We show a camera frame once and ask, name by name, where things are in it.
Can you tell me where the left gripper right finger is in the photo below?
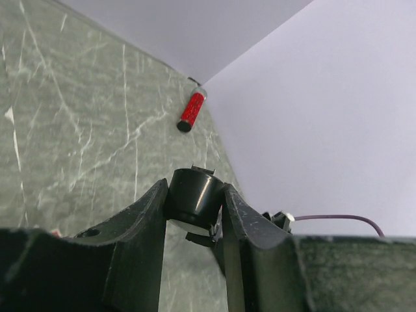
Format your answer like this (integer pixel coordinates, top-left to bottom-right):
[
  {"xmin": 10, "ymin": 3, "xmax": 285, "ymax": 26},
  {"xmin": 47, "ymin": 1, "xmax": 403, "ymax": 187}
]
[{"xmin": 222, "ymin": 184, "xmax": 415, "ymax": 311}]

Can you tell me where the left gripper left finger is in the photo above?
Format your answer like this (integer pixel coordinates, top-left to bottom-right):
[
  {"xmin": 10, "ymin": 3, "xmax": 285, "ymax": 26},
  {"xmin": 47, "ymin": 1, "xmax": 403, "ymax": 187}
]
[{"xmin": 1, "ymin": 179, "xmax": 168, "ymax": 311}]

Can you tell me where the small black tag object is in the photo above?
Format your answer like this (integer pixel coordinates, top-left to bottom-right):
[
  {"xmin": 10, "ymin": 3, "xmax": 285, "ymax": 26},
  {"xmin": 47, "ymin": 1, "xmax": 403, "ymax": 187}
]
[{"xmin": 163, "ymin": 165, "xmax": 224, "ymax": 248}]

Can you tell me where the red glitter tube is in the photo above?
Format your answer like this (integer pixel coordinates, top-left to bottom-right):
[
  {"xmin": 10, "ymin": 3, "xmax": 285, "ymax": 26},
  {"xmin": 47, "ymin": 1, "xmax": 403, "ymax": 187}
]
[{"xmin": 177, "ymin": 86, "xmax": 207, "ymax": 133}]

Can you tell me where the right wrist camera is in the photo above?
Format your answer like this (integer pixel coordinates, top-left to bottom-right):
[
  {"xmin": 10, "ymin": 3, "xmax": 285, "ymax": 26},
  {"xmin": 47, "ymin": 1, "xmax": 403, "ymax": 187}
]
[{"xmin": 263, "ymin": 211, "xmax": 295, "ymax": 233}]

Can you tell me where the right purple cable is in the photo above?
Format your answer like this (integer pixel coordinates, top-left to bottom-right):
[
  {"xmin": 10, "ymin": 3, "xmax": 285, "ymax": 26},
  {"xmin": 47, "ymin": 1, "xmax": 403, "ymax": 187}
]
[{"xmin": 292, "ymin": 214, "xmax": 385, "ymax": 238}]

